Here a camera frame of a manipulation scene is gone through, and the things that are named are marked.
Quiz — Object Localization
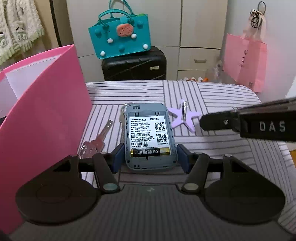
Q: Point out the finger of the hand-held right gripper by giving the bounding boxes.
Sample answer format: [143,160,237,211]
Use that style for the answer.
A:
[200,97,296,142]

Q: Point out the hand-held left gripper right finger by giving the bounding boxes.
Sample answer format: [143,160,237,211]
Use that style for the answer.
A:
[176,144,262,194]

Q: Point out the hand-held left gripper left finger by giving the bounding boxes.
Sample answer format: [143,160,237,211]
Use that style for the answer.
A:
[40,143,126,194]

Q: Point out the pink-headed key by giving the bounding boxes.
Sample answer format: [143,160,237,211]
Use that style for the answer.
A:
[78,120,114,159]

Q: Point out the black gold battery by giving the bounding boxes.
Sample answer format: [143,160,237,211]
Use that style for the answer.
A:
[130,148,171,158]

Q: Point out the purple star keychain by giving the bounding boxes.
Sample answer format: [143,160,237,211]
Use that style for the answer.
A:
[167,99,201,134]

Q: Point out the grey portable wifi router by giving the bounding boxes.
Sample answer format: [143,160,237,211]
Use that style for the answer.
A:
[124,103,178,174]

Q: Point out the pink cardboard box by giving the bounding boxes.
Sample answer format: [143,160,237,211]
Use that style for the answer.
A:
[0,44,93,235]

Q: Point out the striped tablecloth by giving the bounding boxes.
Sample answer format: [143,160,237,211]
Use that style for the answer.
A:
[77,79,296,241]

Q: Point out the clear plastic bag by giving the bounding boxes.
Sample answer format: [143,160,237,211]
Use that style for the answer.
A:
[205,59,226,83]

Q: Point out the orange and white packets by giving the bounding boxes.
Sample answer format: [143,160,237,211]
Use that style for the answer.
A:
[178,76,209,83]

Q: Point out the pink paper bag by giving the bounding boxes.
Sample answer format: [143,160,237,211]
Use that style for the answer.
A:
[223,34,268,93]

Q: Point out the beige wardrobe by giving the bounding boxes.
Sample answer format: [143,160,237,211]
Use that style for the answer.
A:
[50,0,228,82]

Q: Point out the black suitcase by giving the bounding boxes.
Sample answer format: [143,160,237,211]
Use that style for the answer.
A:
[101,46,167,82]

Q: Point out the teal felt handbag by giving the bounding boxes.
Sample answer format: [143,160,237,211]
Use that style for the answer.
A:
[88,0,152,60]

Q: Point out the black clothes rack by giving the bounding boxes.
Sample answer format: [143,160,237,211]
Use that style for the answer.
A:
[50,0,63,48]

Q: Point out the cream fluffy cardigan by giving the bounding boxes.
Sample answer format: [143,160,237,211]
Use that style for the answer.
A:
[0,0,46,67]

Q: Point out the black hair ties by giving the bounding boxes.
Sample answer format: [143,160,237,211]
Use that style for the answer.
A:
[249,1,267,29]

